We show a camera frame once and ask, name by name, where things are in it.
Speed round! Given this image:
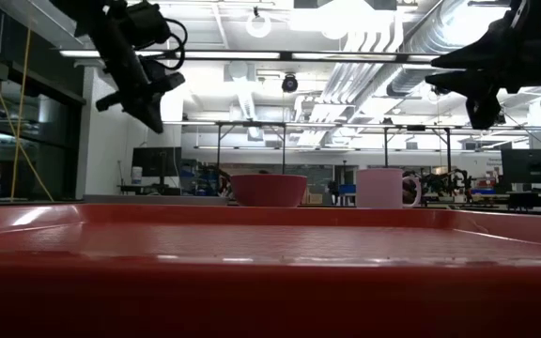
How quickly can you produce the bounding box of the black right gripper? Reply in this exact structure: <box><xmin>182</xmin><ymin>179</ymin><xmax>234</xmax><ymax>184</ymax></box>
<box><xmin>425</xmin><ymin>18</ymin><xmax>541</xmax><ymax>131</ymax></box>

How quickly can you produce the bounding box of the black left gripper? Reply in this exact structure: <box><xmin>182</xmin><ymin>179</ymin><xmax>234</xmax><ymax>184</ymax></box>
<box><xmin>95</xmin><ymin>37</ymin><xmax>186</xmax><ymax>135</ymax></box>

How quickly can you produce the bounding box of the magenta plastic bowl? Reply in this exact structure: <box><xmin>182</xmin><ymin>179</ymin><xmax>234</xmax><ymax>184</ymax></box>
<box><xmin>230</xmin><ymin>174</ymin><xmax>309</xmax><ymax>208</ymax></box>

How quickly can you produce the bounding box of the pink plastic mug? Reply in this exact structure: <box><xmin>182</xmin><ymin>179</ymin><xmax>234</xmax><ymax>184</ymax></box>
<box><xmin>355</xmin><ymin>167</ymin><xmax>423</xmax><ymax>209</ymax></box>

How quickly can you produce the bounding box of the red plastic tray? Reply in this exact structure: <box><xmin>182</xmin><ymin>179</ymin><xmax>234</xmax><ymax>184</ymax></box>
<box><xmin>0</xmin><ymin>202</ymin><xmax>541</xmax><ymax>338</ymax></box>

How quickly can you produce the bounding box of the black computer monitor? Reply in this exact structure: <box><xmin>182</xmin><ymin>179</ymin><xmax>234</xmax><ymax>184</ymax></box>
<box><xmin>501</xmin><ymin>148</ymin><xmax>541</xmax><ymax>185</ymax></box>
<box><xmin>131</xmin><ymin>146</ymin><xmax>183</xmax><ymax>196</ymax></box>

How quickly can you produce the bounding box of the silver ventilation duct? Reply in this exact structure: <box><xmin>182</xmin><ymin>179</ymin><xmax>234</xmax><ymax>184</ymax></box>
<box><xmin>385</xmin><ymin>0</ymin><xmax>511</xmax><ymax>98</ymax></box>

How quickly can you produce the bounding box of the black background rig frame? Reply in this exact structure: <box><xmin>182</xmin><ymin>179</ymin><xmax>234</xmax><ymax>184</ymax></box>
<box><xmin>213</xmin><ymin>120</ymin><xmax>288</xmax><ymax>176</ymax></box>
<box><xmin>381</xmin><ymin>124</ymin><xmax>454</xmax><ymax>171</ymax></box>

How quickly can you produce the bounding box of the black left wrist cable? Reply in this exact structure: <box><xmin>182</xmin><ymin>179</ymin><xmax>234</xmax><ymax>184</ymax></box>
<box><xmin>162</xmin><ymin>17</ymin><xmax>190</xmax><ymax>72</ymax></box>

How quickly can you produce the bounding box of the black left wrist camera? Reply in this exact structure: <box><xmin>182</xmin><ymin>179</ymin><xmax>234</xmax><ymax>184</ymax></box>
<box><xmin>127</xmin><ymin>1</ymin><xmax>174</xmax><ymax>48</ymax></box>

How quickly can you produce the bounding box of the yellow cable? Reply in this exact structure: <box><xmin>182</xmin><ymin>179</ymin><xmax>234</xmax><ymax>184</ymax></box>
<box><xmin>10</xmin><ymin>27</ymin><xmax>32</xmax><ymax>199</ymax></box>
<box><xmin>0</xmin><ymin>0</ymin><xmax>55</xmax><ymax>203</ymax></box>

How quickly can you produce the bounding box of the round ceiling ring lamp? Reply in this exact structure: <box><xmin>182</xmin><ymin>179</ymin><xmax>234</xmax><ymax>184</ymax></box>
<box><xmin>245</xmin><ymin>6</ymin><xmax>273</xmax><ymax>39</ymax></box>

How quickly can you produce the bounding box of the black hanging camera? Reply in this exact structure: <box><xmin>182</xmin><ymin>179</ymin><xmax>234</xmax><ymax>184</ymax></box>
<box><xmin>281</xmin><ymin>72</ymin><xmax>301</xmax><ymax>94</ymax></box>

